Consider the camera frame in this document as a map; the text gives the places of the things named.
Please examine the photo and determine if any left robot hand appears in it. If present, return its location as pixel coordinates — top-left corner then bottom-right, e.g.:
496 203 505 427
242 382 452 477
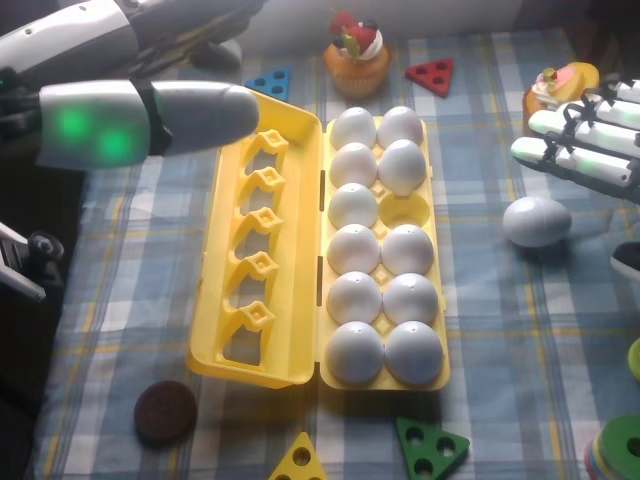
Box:
0 221 67 303

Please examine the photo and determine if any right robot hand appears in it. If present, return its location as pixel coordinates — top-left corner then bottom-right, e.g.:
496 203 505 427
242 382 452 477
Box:
509 74 640 281

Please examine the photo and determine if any yellow plastic object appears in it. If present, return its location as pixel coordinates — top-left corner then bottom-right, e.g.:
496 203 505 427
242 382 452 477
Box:
187 88 451 392

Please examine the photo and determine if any toy cupcake with yellow topping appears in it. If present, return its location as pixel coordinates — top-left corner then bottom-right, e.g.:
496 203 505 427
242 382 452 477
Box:
522 61 600 132

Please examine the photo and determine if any red triangle block with holes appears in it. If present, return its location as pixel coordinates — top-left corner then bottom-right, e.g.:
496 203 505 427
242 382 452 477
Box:
404 57 455 97

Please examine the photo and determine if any dark chocolate sandwich cookie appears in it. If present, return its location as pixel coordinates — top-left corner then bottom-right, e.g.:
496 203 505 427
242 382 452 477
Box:
133 379 199 446

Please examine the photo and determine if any blue plaid tablecloth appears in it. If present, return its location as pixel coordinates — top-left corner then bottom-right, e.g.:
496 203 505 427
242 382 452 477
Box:
29 27 640 480

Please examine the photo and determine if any blue triangle block with holes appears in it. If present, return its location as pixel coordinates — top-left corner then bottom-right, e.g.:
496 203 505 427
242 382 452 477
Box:
243 64 294 100

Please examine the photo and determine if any yellow triangle block with holes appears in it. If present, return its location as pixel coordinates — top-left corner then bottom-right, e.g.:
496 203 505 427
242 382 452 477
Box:
268 431 329 480

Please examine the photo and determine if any green triangle block with holes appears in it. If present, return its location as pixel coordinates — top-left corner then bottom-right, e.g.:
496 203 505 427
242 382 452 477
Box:
394 416 472 480

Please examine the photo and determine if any green plastic ring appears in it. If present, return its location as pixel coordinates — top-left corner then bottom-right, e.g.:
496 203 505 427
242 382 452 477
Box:
626 337 640 381

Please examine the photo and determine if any rainbow ring stacking toy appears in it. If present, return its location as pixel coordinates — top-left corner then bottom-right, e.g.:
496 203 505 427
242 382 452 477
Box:
583 413 640 480

